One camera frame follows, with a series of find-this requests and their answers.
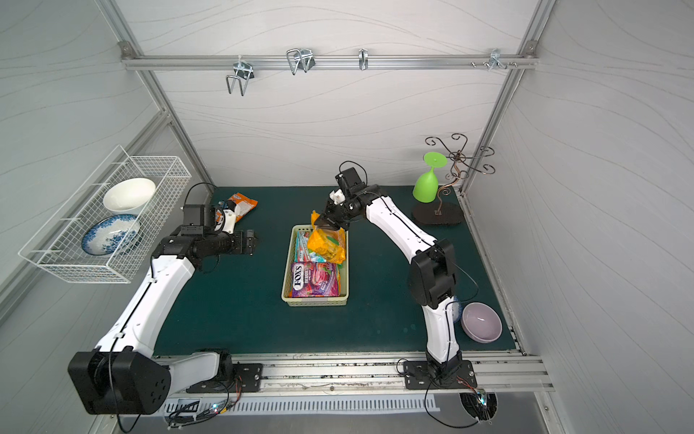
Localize orange candy bag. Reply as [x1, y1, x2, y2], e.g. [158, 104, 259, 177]
[215, 193, 258, 224]

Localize yellow candy bag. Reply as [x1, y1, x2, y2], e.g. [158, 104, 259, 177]
[307, 211, 347, 265]

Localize pink purple candy bag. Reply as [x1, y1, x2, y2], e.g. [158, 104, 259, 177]
[290, 262, 340, 298]

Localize pale green plastic basket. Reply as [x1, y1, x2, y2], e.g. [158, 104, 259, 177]
[281, 225, 349, 307]

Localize teal Fox's mint bag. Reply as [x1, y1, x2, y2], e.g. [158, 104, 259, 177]
[294, 231, 326, 263]

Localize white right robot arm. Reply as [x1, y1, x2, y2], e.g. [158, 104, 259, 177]
[312, 186, 460, 375]

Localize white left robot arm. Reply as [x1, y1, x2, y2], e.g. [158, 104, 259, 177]
[68, 230, 257, 416]

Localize green plastic wine glass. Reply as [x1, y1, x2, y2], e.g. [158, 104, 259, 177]
[412, 151, 447, 204]

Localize blue white patterned plate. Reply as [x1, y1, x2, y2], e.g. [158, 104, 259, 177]
[81, 214, 141, 256]

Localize metal hook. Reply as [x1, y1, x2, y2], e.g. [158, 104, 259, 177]
[358, 49, 369, 71]
[470, 49, 518, 72]
[226, 58, 255, 96]
[286, 48, 316, 75]

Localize blue white patterned bowl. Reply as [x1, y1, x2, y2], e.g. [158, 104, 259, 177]
[446, 296, 464, 324]

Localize white vent strip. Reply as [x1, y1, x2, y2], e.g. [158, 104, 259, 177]
[162, 394, 441, 418]

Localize lilac bowl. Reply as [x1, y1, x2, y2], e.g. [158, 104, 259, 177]
[460, 302, 502, 344]

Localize round floor port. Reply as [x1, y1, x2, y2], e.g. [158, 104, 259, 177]
[459, 390, 498, 422]

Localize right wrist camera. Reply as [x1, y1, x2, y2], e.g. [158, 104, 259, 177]
[329, 167, 367, 205]

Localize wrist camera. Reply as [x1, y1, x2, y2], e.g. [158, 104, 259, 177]
[180, 204, 237, 236]
[329, 167, 367, 205]

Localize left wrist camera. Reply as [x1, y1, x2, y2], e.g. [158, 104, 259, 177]
[180, 204, 237, 236]

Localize bronze wire glass stand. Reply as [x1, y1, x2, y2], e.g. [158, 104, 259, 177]
[412, 133, 496, 226]

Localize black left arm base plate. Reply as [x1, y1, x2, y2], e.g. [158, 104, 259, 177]
[185, 363, 264, 394]

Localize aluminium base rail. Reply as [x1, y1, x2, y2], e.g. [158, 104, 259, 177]
[232, 351, 555, 397]

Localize white wire wall basket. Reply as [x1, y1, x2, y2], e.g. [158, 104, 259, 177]
[18, 146, 191, 284]

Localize aluminium top rail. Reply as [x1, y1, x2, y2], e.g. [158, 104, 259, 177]
[122, 52, 540, 72]

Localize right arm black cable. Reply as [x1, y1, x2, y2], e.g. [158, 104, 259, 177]
[394, 360, 489, 432]

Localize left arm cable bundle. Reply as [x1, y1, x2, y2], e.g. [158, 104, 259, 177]
[164, 373, 244, 430]

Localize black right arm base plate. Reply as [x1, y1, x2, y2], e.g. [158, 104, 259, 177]
[397, 359, 478, 391]

